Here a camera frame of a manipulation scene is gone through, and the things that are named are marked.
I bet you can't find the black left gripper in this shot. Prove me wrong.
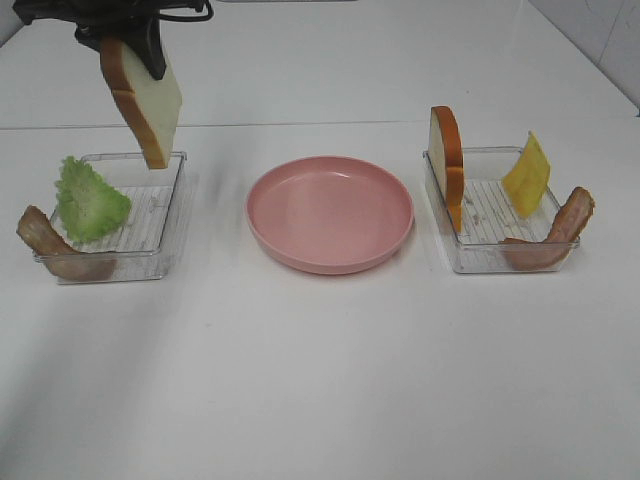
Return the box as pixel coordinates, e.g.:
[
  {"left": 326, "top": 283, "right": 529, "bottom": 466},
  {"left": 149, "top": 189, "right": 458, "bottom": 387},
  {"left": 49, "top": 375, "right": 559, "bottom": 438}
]
[{"left": 12, "top": 0, "right": 167, "bottom": 82}]

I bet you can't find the pink round plate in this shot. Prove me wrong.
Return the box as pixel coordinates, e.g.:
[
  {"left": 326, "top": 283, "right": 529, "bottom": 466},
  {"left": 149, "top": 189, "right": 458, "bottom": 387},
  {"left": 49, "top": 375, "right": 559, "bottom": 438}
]
[{"left": 245, "top": 156, "right": 414, "bottom": 275}]

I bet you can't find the green lettuce leaf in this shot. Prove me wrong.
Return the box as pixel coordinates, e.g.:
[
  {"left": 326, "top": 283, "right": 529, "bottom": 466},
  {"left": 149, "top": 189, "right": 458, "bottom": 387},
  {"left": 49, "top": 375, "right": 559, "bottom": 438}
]
[{"left": 55, "top": 156, "right": 132, "bottom": 243}]

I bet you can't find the left clear plastic tray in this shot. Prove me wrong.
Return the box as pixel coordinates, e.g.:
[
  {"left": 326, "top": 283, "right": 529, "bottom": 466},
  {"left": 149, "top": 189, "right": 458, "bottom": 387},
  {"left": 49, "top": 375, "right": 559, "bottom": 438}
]
[{"left": 46, "top": 152, "right": 192, "bottom": 284}]

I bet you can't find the bacon strip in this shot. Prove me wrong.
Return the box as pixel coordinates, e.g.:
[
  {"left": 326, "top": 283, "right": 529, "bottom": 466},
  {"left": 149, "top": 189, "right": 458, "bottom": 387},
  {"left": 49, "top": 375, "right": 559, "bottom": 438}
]
[
  {"left": 16, "top": 205, "right": 116, "bottom": 282},
  {"left": 500, "top": 186, "right": 595, "bottom": 272}
]

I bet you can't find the right clear plastic tray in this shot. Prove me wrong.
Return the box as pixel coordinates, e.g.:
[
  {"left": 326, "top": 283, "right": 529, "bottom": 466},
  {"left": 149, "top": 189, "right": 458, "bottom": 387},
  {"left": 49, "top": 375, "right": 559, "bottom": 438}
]
[{"left": 423, "top": 146, "right": 580, "bottom": 274}]

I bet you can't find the yellow cheese slice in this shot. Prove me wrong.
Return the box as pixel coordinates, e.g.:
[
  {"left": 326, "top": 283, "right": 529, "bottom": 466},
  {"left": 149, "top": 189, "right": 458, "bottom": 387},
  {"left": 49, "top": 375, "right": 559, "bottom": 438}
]
[{"left": 501, "top": 131, "right": 551, "bottom": 218}]

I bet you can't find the bread slice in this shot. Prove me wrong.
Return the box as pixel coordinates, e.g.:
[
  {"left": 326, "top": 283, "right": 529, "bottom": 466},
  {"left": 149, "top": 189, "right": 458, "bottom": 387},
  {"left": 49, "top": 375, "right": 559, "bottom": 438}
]
[
  {"left": 428, "top": 106, "right": 464, "bottom": 233},
  {"left": 100, "top": 38, "right": 182, "bottom": 169}
]

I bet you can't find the clear plastic tray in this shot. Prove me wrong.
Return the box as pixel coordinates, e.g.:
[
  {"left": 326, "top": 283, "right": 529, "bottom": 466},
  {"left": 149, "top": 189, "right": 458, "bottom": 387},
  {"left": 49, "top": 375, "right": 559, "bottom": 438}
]
[
  {"left": 46, "top": 152, "right": 192, "bottom": 284},
  {"left": 423, "top": 146, "right": 580, "bottom": 274}
]

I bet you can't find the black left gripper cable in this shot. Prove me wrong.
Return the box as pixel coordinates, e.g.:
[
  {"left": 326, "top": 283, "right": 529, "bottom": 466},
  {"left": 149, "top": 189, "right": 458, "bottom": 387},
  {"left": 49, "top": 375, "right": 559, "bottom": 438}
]
[{"left": 158, "top": 0, "right": 215, "bottom": 24}]

